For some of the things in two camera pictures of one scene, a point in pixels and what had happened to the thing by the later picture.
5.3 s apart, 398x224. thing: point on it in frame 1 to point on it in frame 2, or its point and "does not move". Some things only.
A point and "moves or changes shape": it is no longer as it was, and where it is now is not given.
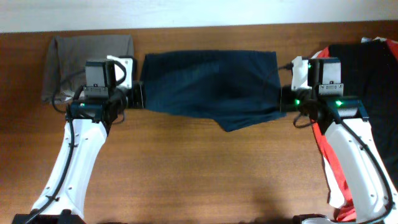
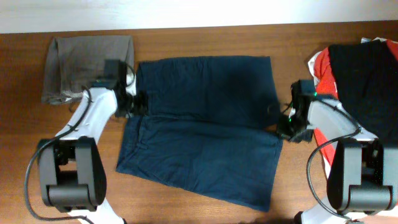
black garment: x=369 y=73 does not move
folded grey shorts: x=66 y=61 does not move
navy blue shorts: x=234 y=86 moves or changes shape
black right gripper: x=285 y=98 to x=286 y=126
